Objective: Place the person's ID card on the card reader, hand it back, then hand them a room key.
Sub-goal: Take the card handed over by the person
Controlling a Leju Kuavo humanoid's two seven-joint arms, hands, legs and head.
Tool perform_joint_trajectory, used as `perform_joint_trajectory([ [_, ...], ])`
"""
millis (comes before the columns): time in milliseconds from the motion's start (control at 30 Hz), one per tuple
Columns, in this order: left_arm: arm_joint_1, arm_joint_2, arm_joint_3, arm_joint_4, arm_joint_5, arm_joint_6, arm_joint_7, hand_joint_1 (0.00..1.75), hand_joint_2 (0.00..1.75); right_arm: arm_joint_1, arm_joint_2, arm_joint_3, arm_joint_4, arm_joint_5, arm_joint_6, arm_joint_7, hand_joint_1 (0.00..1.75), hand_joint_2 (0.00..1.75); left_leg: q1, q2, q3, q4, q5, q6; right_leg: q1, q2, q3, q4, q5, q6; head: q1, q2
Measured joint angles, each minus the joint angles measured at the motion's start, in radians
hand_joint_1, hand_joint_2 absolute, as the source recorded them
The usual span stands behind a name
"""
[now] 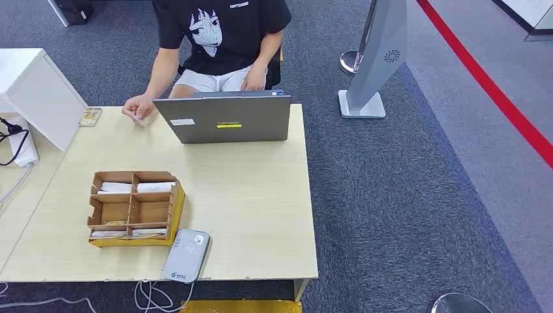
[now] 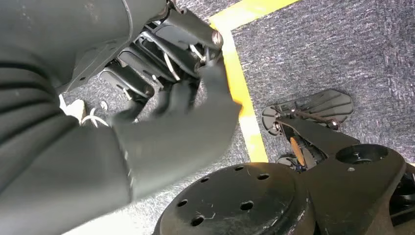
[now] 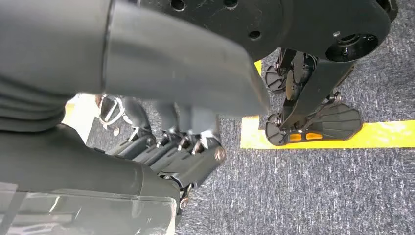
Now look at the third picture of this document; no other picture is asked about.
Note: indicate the black robot shin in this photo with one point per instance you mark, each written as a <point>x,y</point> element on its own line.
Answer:
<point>319,84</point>

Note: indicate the clear plastic shield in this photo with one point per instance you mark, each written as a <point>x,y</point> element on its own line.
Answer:
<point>81,217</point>

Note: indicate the black robot foot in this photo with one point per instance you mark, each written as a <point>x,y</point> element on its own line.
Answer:
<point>275,79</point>
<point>337,121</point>

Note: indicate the yellow floor tape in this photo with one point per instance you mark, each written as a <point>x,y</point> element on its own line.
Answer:
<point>382,136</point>

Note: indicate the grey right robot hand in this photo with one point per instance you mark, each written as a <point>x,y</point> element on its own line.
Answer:
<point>178,71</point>

